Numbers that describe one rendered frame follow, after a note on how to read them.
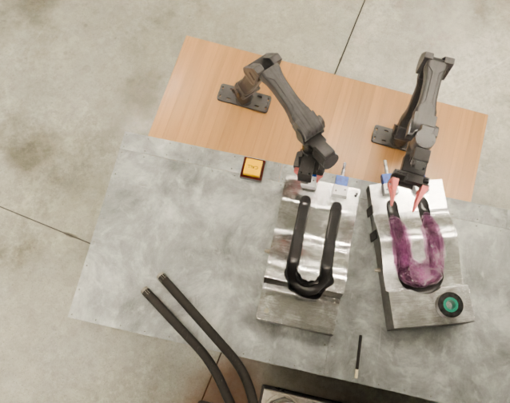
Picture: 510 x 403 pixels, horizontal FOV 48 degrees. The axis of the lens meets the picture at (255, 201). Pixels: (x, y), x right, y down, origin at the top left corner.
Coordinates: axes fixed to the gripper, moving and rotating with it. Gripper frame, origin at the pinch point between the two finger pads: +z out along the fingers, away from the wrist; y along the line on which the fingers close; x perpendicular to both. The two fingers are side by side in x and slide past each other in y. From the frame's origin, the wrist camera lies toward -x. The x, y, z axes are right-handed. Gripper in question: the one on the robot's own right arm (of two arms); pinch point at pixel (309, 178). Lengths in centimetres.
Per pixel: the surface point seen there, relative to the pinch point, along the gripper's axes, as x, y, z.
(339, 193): -0.6, 10.5, 4.5
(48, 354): -46, -111, 104
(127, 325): -53, -51, 28
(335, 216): -5.9, 10.5, 10.3
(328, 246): -16.3, 10.1, 13.8
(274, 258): -26.9, -5.8, 10.6
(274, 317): -41.1, -2.6, 23.8
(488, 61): 149, 71, 56
